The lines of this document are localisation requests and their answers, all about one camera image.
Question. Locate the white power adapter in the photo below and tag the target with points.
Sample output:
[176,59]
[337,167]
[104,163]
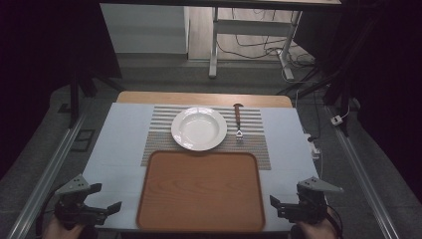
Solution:
[336,120]

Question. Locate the person's left hand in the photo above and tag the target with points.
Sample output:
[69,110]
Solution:
[56,231]

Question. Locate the person's right hand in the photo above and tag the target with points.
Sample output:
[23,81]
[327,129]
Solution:
[318,230]

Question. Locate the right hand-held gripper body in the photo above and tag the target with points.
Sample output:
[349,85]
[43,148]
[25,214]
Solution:
[308,209]

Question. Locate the white table cover sheet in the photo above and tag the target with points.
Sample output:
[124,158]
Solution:
[119,142]

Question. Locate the black stand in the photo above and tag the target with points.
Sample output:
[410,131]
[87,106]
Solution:
[74,83]
[343,79]

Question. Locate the metal floor rail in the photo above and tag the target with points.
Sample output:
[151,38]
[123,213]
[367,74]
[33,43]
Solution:
[361,176]
[46,172]

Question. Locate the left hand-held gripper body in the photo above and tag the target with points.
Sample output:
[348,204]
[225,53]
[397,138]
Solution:
[74,212]

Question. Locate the striped woven placemat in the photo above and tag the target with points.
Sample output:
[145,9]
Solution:
[255,149]

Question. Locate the white desk frame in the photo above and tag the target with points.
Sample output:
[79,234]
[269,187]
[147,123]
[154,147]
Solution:
[252,27]

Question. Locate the brown wooden tray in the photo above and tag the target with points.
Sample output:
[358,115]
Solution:
[200,192]

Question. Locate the white plug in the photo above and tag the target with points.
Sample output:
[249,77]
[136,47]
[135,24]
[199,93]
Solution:
[313,149]

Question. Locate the white cabinet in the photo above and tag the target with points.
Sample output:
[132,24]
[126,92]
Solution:
[146,31]

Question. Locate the white round plate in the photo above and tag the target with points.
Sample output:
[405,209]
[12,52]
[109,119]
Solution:
[199,128]

